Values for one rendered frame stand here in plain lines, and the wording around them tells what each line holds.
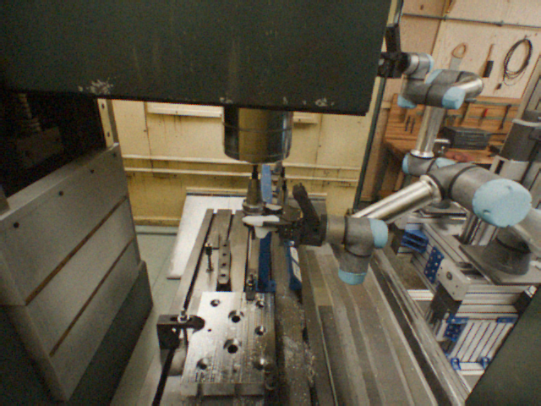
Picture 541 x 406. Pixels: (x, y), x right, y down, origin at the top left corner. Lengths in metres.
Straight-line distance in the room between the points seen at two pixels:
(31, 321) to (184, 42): 0.61
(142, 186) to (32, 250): 1.29
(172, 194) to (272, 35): 1.54
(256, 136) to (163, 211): 1.49
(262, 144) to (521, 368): 0.79
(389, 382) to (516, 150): 1.01
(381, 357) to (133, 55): 1.19
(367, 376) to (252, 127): 0.94
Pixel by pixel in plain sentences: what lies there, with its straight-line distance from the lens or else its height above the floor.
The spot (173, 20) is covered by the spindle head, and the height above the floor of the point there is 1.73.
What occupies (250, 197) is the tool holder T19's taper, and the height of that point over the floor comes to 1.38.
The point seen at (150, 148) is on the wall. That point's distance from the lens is 1.87.
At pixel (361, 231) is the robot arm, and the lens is 0.74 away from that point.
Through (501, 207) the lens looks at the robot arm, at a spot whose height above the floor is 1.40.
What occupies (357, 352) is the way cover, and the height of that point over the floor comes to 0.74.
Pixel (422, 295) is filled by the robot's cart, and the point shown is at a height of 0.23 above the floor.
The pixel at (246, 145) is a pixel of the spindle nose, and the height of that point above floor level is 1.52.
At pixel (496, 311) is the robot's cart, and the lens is 1.51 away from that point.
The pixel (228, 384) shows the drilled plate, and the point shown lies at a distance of 0.83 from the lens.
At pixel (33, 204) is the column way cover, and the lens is 0.73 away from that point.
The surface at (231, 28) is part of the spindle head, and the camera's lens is 0.53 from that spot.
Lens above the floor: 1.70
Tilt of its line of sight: 27 degrees down
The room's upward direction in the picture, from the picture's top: 5 degrees clockwise
